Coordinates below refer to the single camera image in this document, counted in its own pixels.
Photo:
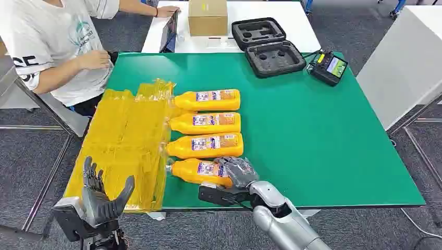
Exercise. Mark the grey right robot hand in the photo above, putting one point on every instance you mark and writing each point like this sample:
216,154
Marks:
240,172

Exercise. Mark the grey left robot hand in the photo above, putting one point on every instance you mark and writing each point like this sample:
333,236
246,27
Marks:
98,207

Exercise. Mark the orange drink bottle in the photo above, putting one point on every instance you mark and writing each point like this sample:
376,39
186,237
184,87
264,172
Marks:
207,100
207,145
207,123
193,172

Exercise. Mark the metal table legs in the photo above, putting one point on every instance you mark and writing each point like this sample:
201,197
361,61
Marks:
48,179

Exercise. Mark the yellow plastic sheet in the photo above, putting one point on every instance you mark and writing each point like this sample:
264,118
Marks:
121,138

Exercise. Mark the green table mat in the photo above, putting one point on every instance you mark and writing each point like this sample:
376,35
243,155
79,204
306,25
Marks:
310,138

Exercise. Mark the open black foam case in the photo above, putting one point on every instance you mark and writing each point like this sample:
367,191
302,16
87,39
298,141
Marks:
269,48

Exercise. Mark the black remote controller with screen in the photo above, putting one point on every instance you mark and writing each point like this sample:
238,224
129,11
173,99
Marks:
328,69

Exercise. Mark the person's right hand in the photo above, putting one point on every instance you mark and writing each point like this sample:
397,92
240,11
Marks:
93,59

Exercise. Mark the person's hand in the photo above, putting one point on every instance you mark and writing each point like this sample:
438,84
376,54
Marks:
93,59
168,11

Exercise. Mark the dark tablet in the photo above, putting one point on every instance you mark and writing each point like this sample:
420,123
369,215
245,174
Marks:
170,32

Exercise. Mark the brown cardboard box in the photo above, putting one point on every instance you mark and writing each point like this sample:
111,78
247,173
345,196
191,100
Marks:
208,17

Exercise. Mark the white table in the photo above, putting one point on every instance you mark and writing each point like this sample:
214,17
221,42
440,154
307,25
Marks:
269,10

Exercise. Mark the person's left hand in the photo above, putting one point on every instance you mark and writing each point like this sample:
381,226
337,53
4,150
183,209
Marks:
168,11

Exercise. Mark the person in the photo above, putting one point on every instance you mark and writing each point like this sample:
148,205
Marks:
51,34

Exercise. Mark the blue chair base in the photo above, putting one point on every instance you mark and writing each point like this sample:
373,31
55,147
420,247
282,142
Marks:
397,8
307,6

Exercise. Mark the pale side table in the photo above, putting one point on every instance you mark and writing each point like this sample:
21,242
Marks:
404,62

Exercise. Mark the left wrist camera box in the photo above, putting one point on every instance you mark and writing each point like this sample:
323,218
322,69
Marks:
69,217

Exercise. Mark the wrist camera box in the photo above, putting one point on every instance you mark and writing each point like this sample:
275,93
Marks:
217,196
69,217

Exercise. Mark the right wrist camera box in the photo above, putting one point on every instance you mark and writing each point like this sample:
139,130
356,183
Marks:
217,196

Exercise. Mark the white table bracket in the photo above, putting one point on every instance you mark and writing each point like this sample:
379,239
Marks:
156,215
309,213

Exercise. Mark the metal side table frame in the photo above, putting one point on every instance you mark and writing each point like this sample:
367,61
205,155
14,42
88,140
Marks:
419,148

